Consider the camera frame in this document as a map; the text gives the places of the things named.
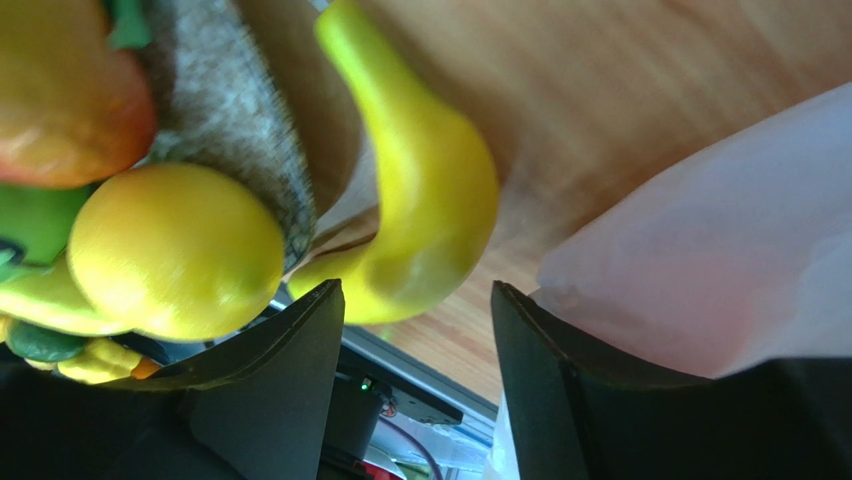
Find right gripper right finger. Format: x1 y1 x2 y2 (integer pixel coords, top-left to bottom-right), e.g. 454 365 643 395
491 282 851 479

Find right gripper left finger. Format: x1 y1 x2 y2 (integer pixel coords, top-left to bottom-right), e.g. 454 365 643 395
1 280 344 479

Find yellow fake lemon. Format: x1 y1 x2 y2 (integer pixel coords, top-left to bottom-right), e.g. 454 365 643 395
67 164 285 342

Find white plastic bag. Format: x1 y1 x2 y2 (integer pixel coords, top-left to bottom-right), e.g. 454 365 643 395
485 85 851 479

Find single yellow fake banana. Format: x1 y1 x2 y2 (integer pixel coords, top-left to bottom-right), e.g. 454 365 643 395
288 1 499 325

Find green fake melon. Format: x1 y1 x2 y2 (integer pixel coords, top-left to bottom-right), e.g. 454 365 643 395
1 184 93 283

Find yellow fake banana bunch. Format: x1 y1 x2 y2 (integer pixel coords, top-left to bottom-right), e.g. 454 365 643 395
1 257 160 384

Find speckled round plate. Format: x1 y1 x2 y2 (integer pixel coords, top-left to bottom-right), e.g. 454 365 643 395
139 1 317 271

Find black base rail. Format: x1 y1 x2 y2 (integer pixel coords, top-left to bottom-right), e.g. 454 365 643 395
339 327 498 479

